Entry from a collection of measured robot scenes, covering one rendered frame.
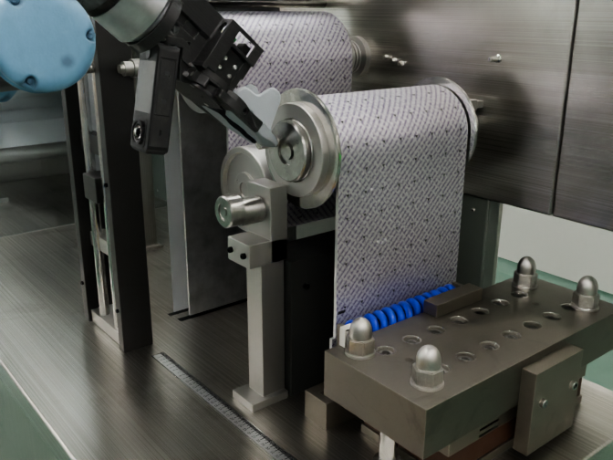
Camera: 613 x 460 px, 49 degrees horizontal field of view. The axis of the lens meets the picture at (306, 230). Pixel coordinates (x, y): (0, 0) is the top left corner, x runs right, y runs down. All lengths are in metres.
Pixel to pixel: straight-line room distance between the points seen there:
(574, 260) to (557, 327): 2.87
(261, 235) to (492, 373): 0.33
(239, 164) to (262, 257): 0.16
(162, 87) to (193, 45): 0.06
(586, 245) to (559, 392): 2.87
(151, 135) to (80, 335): 0.54
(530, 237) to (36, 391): 3.20
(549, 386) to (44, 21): 0.66
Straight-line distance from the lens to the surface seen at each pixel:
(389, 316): 0.89
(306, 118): 0.80
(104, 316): 1.19
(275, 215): 0.85
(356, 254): 0.85
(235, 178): 0.96
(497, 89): 1.03
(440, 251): 0.97
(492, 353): 0.84
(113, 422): 0.95
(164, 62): 0.72
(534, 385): 0.84
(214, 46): 0.74
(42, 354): 1.15
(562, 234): 3.80
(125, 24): 0.70
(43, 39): 0.52
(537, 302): 0.99
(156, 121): 0.72
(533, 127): 1.00
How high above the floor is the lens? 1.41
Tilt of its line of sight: 18 degrees down
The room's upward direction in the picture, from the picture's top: straight up
